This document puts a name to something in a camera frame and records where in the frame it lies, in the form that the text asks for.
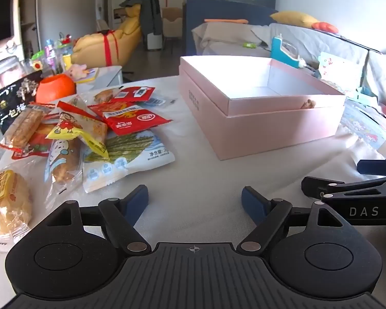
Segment yellow cartoon snack packet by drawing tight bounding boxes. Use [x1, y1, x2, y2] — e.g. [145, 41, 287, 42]
[45, 96, 110, 160]

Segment beige dining chair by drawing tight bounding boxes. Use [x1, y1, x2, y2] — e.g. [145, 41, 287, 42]
[162, 7, 184, 50]

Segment long bread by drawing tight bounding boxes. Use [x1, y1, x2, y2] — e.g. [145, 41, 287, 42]
[44, 137, 84, 208]

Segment white side table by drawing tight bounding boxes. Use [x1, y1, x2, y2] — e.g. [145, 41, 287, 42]
[74, 65, 123, 94]

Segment dark coat on rack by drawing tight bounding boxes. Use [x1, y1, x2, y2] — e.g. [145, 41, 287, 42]
[119, 0, 164, 36]

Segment dark blue partition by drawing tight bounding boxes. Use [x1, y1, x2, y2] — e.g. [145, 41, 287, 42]
[185, 0, 275, 57]

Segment small red snack packet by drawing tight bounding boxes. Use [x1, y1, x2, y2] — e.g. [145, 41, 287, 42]
[111, 85, 156, 103]

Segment white wall shelf unit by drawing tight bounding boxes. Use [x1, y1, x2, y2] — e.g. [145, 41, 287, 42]
[14, 0, 41, 62]

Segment orange pumpkin bucket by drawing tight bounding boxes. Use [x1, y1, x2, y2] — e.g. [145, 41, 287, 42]
[35, 74, 77, 104]

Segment large red snack packet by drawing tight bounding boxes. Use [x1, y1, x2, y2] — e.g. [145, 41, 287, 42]
[87, 101, 173, 136]

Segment red chicken snack bag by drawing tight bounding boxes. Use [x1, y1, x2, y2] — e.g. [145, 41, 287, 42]
[11, 124, 52, 161]

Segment wafer bar packet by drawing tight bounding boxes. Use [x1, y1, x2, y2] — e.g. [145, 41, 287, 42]
[0, 103, 50, 150]

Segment blue cartoon packaging sheet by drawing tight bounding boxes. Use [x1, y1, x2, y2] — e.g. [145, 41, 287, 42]
[339, 99, 386, 150]

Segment blue toy machine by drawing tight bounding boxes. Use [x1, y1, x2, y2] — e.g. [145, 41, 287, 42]
[270, 34, 308, 69]

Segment grey covered sofa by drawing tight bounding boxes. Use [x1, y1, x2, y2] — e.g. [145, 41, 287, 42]
[191, 22, 386, 126]

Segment pink gift box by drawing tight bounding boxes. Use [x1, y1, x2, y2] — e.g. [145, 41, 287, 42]
[178, 56, 346, 161]

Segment blue white seaweed snack bag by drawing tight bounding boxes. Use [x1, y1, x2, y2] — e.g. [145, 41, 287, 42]
[83, 129, 176, 194]

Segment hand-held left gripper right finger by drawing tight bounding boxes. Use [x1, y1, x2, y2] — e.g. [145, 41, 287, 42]
[236, 186, 341, 255]

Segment yellow beanbag sofa red ribbon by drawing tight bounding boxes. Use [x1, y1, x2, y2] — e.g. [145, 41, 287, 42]
[71, 5, 144, 67]

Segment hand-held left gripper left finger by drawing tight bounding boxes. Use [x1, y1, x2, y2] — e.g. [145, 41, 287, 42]
[47, 185, 150, 255]

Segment cartoon sticker card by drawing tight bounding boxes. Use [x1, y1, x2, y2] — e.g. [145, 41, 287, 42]
[318, 51, 365, 95]

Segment yellow pillow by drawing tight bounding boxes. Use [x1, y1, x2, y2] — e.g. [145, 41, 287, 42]
[269, 11, 319, 28]

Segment white waste bin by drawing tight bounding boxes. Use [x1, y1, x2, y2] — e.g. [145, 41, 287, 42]
[146, 33, 164, 51]

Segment black snack bag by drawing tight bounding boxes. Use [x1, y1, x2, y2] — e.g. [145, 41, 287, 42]
[0, 70, 43, 136]

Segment yellow picture book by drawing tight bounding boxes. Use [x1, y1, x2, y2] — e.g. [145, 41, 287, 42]
[83, 67, 99, 83]

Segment yellow kids water bottle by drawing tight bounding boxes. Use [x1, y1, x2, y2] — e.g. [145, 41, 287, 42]
[57, 33, 74, 68]

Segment pink plush doll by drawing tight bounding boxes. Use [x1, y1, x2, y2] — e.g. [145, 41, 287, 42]
[65, 64, 88, 79]

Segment long orange cushion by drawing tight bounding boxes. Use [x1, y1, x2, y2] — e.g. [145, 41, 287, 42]
[204, 18, 249, 24]

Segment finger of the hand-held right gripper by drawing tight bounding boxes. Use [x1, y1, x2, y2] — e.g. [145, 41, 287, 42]
[357, 158, 386, 176]
[301, 175, 386, 201]

